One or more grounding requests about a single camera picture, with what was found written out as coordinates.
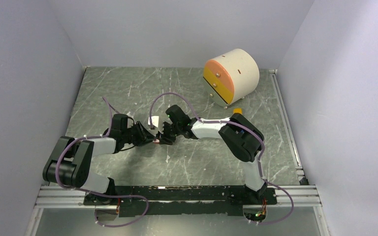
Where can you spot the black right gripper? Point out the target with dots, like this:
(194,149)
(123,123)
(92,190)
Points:
(163,136)

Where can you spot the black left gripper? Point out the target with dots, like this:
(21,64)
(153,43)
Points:
(140,141)

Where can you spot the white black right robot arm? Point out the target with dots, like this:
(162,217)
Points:
(242,138)

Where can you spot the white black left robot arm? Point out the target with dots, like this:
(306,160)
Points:
(70,161)

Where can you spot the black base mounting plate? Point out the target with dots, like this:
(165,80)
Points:
(143,205)

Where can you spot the yellow eraser block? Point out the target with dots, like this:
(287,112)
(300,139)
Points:
(238,111)

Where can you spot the cream round drawer cabinet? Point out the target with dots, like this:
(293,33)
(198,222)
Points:
(230,76)

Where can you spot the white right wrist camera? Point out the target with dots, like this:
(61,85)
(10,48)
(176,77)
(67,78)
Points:
(154,122)

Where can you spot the aluminium frame rail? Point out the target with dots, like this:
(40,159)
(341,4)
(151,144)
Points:
(299,195)

